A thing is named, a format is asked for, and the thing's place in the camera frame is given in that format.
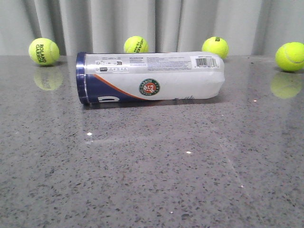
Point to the Wilson tennis ball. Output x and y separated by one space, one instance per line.
216 45

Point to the grey pleated curtain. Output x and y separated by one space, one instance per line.
250 27

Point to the Roland Garros tennis ball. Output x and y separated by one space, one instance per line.
44 51

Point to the plain yellow tennis ball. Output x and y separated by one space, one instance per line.
290 56

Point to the Head Team tennis ball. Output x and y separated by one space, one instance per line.
136 44

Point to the white blue tennis ball can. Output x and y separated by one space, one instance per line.
102 78

